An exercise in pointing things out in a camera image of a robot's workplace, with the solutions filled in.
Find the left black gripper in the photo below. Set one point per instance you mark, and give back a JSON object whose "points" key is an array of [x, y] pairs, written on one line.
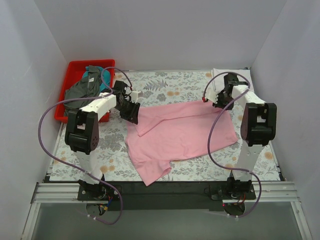
{"points": [[128, 110]]}

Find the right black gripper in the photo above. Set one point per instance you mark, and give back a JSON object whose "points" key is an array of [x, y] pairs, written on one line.
{"points": [[223, 101]]}

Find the pink t shirt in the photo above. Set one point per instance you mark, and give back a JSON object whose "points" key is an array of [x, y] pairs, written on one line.
{"points": [[176, 132]]}

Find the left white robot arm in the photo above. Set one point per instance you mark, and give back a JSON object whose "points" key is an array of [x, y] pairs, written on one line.
{"points": [[82, 129]]}

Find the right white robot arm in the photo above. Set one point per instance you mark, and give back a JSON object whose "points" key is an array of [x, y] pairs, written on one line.
{"points": [[258, 128]]}

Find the floral table mat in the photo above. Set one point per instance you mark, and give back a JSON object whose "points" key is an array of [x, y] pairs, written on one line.
{"points": [[158, 88]]}

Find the teal t shirt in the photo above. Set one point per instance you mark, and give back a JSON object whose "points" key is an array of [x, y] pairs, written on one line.
{"points": [[106, 75]]}

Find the grey t shirt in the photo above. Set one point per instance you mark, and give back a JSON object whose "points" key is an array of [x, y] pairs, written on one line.
{"points": [[90, 85]]}

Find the red plastic bin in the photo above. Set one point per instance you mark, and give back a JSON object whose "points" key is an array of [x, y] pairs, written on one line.
{"points": [[74, 73]]}

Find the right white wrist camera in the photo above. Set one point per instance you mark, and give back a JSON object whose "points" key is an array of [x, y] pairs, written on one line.
{"points": [[210, 96]]}

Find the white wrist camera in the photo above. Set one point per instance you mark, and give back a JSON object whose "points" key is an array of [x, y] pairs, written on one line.
{"points": [[135, 95], [210, 96]]}

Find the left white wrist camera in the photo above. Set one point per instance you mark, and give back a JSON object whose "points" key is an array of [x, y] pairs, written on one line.
{"points": [[135, 95]]}

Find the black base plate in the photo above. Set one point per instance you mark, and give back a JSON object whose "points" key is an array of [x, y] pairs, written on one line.
{"points": [[165, 195]]}

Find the aluminium rail frame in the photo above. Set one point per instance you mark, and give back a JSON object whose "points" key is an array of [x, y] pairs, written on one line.
{"points": [[70, 192]]}

